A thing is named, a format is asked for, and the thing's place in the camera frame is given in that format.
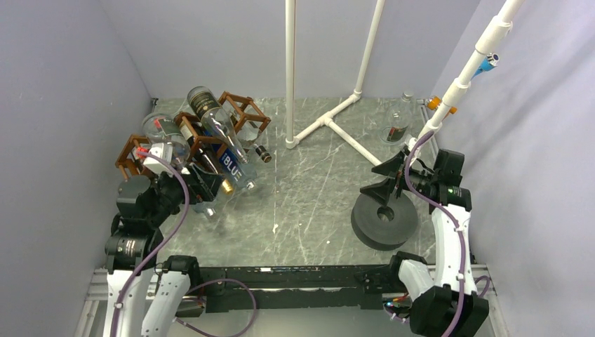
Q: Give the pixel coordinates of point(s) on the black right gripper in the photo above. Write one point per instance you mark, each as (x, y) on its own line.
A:
(392, 168)

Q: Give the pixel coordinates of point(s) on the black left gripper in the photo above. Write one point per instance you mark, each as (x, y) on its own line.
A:
(203, 184)

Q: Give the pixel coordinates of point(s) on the clear bottle red black label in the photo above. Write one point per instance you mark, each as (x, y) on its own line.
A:
(161, 128)

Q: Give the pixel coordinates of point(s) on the tall clear bottle black label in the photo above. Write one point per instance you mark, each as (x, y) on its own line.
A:
(216, 120)

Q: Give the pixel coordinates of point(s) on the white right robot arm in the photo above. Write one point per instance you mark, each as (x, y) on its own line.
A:
(444, 302)

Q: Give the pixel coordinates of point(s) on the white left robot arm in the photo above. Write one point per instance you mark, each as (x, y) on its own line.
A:
(144, 203)

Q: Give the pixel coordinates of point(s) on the blue label clear bottle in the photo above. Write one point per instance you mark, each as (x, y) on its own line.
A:
(242, 175)

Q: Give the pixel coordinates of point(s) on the brown wooden wine rack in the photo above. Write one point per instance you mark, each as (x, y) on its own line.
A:
(242, 110)

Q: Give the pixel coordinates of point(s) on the dark wine bottle gold cap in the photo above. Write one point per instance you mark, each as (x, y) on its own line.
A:
(201, 152)

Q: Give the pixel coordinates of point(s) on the clear bottle black cap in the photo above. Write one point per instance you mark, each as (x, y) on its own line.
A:
(248, 137)

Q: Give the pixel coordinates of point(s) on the black round perforated speaker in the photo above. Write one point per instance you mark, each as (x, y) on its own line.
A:
(384, 228)

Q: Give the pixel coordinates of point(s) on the orange clip on pipe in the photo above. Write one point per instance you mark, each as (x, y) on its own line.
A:
(433, 103)

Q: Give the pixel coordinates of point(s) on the blue clip on pipe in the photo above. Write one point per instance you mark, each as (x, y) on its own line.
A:
(490, 62)

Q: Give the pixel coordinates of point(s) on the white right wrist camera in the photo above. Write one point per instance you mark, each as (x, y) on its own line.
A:
(409, 143)

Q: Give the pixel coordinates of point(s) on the clear bottle by right wall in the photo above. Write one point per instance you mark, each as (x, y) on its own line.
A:
(398, 119)

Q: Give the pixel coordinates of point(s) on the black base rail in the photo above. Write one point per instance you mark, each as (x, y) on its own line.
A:
(366, 287)

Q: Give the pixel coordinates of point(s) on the white PVC pipe frame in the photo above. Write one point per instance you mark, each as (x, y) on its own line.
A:
(496, 30)

